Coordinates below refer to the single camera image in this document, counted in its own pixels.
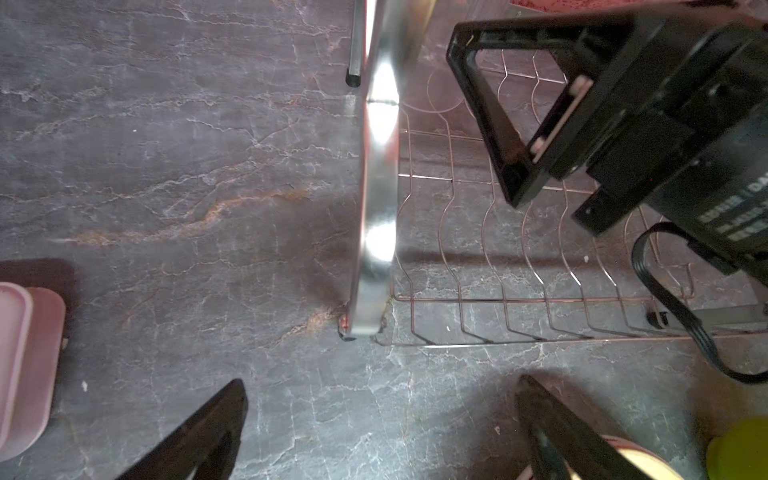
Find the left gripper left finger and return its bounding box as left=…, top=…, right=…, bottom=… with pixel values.
left=120, top=379, right=248, bottom=479

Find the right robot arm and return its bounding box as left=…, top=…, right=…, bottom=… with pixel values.
left=446, top=1, right=767, bottom=277

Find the lime green bowl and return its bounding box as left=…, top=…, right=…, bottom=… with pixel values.
left=706, top=416, right=768, bottom=480

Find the yellow bear plate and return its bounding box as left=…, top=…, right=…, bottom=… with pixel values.
left=518, top=423, right=681, bottom=479

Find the chrome two-tier dish rack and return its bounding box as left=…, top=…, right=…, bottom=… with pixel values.
left=338, top=0, right=768, bottom=349

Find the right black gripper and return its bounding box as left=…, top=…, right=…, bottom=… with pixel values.
left=446, top=1, right=767, bottom=234

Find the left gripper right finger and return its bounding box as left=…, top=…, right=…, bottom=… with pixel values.
left=515, top=375, right=648, bottom=480

